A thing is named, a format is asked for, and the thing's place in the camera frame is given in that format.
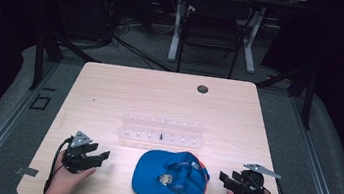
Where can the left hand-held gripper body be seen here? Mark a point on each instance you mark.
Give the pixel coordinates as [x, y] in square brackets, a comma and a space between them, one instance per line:
[75, 160]

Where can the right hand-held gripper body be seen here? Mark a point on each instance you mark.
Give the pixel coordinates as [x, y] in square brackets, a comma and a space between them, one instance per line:
[250, 188]

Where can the blue baseball cap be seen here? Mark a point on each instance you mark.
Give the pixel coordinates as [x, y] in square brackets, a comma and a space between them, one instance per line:
[149, 174]

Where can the person's left hand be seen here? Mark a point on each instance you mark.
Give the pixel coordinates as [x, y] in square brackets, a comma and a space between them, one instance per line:
[62, 183]

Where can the grey tape piece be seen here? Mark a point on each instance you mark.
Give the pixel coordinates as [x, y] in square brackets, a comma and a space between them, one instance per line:
[26, 171]

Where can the clear acrylic peg rack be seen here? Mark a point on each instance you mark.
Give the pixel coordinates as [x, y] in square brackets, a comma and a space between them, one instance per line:
[162, 131]

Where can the black tape square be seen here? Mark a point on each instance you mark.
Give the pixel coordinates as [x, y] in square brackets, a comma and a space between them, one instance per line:
[33, 101]

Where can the black tape strip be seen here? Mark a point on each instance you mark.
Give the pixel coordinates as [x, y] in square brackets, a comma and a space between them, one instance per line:
[49, 89]

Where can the grey table grommet cover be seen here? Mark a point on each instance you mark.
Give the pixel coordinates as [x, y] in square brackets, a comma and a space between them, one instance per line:
[202, 89]

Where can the black metal stand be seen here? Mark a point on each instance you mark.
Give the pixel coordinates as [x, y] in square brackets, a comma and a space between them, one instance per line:
[309, 95]
[39, 59]

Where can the white-legged desk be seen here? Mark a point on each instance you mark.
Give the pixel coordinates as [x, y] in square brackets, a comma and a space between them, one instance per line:
[176, 27]

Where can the black chair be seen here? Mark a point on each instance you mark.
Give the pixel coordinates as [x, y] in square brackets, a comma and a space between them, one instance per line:
[212, 28]

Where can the metal floor rail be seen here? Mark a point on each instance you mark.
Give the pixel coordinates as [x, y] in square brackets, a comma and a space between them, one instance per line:
[4, 128]
[318, 170]

